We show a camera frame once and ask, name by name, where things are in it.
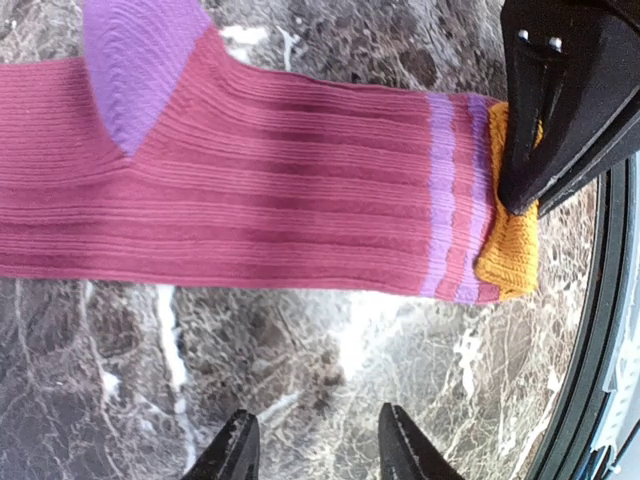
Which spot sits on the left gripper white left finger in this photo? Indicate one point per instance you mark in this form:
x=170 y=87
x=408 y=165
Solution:
x=234 y=453

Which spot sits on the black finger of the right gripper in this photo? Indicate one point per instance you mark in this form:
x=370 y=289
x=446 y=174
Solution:
x=573 y=93

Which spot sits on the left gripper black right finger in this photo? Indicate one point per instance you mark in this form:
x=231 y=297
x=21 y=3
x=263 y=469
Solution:
x=405 y=452

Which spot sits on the maroon striped sock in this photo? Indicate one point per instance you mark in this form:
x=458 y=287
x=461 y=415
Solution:
x=157 y=157

